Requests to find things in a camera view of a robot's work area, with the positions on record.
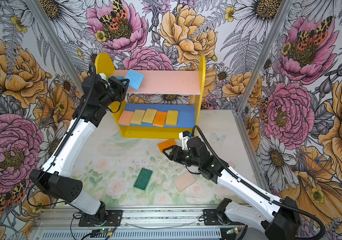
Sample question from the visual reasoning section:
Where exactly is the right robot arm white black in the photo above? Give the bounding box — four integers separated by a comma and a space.
163, 137, 300, 240

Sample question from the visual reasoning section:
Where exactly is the blue cellulose sponge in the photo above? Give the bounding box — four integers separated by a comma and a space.
125, 70, 145, 90

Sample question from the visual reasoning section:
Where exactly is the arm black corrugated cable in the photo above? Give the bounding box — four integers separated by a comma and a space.
191, 125, 326, 240
26, 62, 97, 208

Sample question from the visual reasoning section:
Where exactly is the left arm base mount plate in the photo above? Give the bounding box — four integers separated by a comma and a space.
79, 210, 123, 227

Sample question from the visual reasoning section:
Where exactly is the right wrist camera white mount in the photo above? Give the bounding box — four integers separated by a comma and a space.
179, 131, 191, 150

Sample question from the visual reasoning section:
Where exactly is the left aluminium corner post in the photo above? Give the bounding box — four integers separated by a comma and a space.
9, 1, 88, 110

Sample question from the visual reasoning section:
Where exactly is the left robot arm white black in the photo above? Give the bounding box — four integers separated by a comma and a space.
30, 74, 130, 226

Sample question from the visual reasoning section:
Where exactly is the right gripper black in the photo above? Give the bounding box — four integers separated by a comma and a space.
162, 144, 201, 168

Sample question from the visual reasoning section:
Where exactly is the aluminium corner post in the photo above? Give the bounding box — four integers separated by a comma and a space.
9, 1, 88, 110
236, 0, 294, 115

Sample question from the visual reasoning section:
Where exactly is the green scouring pad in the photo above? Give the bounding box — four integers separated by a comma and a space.
134, 168, 153, 191

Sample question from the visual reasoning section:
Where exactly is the pink orange sponge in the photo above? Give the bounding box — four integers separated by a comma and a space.
118, 110, 134, 126

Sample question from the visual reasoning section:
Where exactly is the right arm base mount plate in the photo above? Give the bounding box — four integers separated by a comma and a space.
198, 209, 242, 226

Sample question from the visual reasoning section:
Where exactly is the yellow sponge with green back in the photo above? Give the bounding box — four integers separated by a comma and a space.
130, 109, 146, 126

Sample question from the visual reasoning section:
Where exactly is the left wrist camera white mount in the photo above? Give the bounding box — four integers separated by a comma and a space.
99, 73, 109, 88

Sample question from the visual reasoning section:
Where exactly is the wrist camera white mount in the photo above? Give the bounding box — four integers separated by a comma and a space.
179, 131, 191, 150
99, 73, 109, 88

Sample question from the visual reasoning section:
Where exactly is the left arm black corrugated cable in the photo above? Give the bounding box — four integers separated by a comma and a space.
26, 62, 97, 208

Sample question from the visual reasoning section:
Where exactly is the yellow wooden two-tier shelf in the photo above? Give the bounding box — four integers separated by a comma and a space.
110, 56, 206, 139

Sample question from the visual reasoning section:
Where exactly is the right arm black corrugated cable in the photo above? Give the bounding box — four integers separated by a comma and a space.
191, 125, 326, 240

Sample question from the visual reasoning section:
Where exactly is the large yellow sponge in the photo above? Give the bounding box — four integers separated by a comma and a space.
142, 109, 158, 125

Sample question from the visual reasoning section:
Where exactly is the small yellow sponge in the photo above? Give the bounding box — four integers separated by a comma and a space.
166, 110, 179, 127

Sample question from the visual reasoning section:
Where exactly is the aluminium front rail frame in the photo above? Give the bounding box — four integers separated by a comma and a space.
30, 205, 269, 240

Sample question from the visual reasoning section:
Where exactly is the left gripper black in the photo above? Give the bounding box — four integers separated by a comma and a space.
99, 75, 130, 107

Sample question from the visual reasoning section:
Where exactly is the pale pink sponge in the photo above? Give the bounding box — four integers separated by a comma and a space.
173, 172, 196, 192

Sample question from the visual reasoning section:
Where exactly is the right aluminium corner post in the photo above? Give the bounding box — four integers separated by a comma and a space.
236, 0, 294, 115

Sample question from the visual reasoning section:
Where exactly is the orange sponge front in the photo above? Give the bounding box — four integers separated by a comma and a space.
153, 111, 168, 128

